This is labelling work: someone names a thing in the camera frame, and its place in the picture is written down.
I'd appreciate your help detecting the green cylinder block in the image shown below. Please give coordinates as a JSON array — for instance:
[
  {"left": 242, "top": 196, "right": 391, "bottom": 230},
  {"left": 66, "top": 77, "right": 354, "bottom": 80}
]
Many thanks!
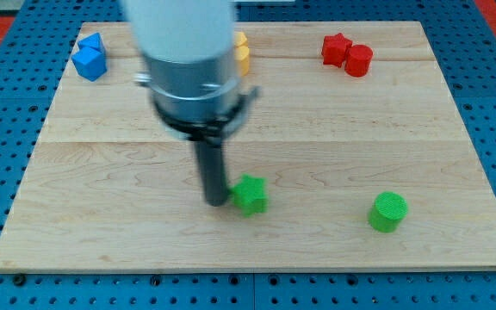
[{"left": 368, "top": 191, "right": 408, "bottom": 233}]

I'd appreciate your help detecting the red star block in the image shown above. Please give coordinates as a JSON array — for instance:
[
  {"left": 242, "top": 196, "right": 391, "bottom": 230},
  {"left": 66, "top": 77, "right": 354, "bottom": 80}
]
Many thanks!
[{"left": 321, "top": 33, "right": 353, "bottom": 68}]

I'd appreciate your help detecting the black cylindrical pointer tool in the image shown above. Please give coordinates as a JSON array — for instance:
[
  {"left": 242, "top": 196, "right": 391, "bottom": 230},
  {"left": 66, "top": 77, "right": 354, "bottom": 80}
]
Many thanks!
[{"left": 194, "top": 141, "right": 229, "bottom": 207}]

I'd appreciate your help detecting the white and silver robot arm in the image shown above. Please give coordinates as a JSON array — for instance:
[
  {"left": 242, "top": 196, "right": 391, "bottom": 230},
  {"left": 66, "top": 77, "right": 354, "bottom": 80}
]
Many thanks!
[{"left": 121, "top": 0, "right": 257, "bottom": 141}]

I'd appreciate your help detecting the blue cube block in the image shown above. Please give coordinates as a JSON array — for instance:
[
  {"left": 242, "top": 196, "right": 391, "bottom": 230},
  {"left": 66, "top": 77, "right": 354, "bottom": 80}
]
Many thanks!
[{"left": 71, "top": 47, "right": 107, "bottom": 82}]

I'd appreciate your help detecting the light wooden board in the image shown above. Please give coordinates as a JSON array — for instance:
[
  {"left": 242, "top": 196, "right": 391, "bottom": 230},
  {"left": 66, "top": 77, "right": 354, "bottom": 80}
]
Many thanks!
[{"left": 0, "top": 22, "right": 496, "bottom": 274}]

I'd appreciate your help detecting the green star block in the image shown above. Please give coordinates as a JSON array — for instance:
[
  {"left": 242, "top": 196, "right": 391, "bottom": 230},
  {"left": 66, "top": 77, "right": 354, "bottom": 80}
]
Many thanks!
[{"left": 231, "top": 174, "right": 269, "bottom": 217}]

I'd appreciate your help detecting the red cylinder block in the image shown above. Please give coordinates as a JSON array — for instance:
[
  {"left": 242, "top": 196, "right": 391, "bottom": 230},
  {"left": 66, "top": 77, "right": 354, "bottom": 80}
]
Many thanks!
[{"left": 344, "top": 45, "right": 374, "bottom": 78}]

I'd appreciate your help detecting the yellow block behind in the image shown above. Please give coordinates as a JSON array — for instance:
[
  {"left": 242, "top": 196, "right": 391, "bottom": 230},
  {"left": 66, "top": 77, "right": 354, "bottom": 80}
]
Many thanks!
[{"left": 234, "top": 31, "right": 248, "bottom": 48}]

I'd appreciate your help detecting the blue triangular block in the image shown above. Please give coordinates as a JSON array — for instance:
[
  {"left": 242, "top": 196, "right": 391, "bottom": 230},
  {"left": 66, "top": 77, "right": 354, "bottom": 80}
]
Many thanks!
[{"left": 77, "top": 33, "right": 106, "bottom": 54}]

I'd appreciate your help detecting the yellow hexagon block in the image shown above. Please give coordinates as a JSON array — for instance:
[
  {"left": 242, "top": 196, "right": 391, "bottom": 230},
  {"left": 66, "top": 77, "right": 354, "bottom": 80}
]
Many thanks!
[{"left": 235, "top": 46, "right": 250, "bottom": 77}]

